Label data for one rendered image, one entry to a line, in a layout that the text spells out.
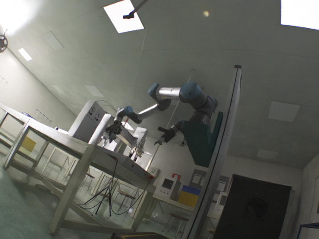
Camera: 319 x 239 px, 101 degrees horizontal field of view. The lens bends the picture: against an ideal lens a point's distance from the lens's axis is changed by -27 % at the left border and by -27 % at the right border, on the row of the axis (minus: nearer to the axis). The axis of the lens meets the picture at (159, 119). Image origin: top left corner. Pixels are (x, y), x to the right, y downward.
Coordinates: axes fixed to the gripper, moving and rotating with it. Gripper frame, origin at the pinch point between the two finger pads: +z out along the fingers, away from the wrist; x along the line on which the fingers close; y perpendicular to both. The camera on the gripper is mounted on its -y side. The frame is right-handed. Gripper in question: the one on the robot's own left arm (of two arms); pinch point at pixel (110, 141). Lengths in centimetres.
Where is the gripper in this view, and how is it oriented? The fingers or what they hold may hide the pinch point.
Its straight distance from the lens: 164.6
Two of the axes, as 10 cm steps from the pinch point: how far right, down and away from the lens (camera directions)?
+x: 4.1, 5.5, 7.3
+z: -1.5, 8.3, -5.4
